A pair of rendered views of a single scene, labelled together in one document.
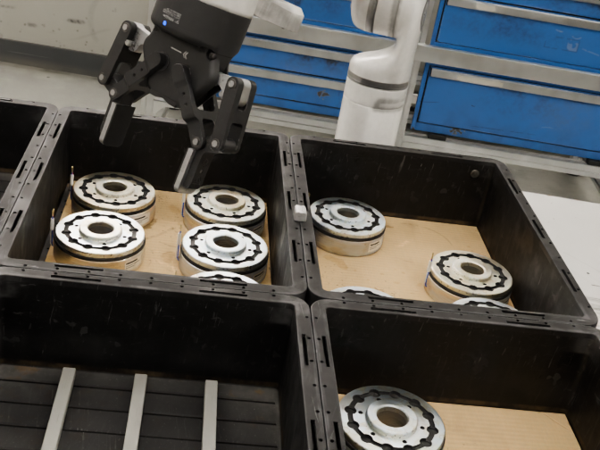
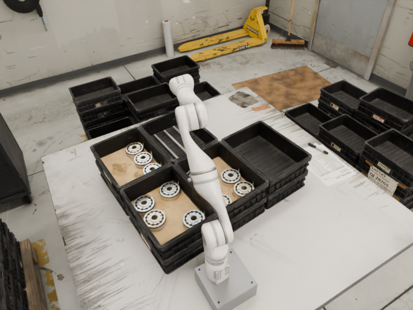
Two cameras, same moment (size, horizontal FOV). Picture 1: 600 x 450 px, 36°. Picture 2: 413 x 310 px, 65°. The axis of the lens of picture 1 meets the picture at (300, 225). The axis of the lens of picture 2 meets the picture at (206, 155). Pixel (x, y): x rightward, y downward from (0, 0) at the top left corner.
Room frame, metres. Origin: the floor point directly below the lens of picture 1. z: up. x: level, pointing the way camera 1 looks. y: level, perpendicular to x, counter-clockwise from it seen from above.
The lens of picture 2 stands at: (1.91, -0.38, 2.07)
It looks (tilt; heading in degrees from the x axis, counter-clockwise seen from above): 42 degrees down; 155
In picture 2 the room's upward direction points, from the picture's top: 3 degrees counter-clockwise
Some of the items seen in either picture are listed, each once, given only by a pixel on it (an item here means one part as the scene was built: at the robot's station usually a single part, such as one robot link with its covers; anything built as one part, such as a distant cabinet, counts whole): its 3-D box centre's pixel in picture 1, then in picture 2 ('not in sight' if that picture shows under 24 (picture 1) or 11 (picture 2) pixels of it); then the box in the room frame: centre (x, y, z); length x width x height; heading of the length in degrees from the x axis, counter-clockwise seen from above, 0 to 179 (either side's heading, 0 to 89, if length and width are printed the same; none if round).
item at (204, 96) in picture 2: not in sight; (196, 108); (-0.48, 0.66, 0.31); 0.40 x 0.30 x 0.34; 92
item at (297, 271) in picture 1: (165, 195); (219, 173); (0.92, 0.16, 0.92); 0.40 x 0.30 x 0.02; 8
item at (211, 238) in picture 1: (225, 243); not in sight; (0.93, 0.08, 0.86); 0.05 x 0.05 x 0.01
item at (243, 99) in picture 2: not in sight; (242, 98); (0.11, 0.79, 0.71); 0.22 x 0.19 x 0.01; 2
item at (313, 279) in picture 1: (421, 224); (167, 202); (0.96, -0.14, 0.92); 0.40 x 0.30 x 0.02; 8
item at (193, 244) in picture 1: (225, 246); not in sight; (0.93, 0.08, 0.86); 0.10 x 0.10 x 0.01
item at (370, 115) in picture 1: (366, 132); (216, 261); (1.31, -0.07, 0.88); 0.09 x 0.09 x 0.17; 5
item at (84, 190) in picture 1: (114, 191); (243, 188); (1.01, 0.24, 0.86); 0.10 x 0.10 x 0.01
